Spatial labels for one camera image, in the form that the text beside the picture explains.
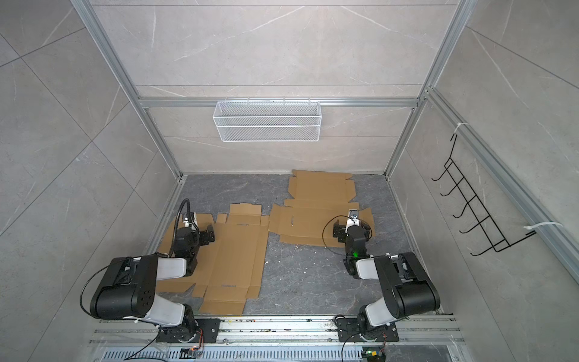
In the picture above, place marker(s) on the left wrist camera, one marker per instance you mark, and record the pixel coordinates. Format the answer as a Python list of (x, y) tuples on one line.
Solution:
[(189, 220)]

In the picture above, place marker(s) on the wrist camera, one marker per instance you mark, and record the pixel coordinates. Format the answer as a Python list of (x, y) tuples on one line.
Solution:
[(189, 220), (353, 218)]

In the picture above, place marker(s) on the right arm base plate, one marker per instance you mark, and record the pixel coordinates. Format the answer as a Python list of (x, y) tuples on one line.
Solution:
[(350, 330)]

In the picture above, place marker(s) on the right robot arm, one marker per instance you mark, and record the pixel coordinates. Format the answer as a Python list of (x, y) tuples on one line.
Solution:
[(406, 288)]

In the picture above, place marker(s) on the aluminium frame profile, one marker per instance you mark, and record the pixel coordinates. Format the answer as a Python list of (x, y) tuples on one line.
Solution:
[(560, 242)]

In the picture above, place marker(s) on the black wire hook rack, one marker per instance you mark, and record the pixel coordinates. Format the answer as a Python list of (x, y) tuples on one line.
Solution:
[(473, 204)]

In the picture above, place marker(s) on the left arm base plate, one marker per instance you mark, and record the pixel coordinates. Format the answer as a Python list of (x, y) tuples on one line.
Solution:
[(201, 330)]

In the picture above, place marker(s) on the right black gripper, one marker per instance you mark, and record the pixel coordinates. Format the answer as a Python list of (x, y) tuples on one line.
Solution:
[(341, 231)]

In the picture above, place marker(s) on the aluminium mounting rail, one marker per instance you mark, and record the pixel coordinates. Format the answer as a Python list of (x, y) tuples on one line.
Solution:
[(322, 330)]

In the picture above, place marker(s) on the white wire mesh basket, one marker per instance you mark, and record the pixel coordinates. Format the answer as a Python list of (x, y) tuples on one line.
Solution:
[(252, 121)]

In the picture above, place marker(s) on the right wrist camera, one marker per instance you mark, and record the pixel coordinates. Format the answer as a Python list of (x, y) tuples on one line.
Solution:
[(353, 218)]

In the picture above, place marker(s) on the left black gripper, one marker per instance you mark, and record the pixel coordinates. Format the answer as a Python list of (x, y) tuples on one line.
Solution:
[(204, 234)]

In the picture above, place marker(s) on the cardboard box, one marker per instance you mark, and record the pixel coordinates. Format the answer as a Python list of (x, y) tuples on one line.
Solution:
[(318, 200), (229, 270)]

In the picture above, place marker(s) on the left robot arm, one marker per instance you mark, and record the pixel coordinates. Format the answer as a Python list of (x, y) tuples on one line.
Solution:
[(127, 290)]

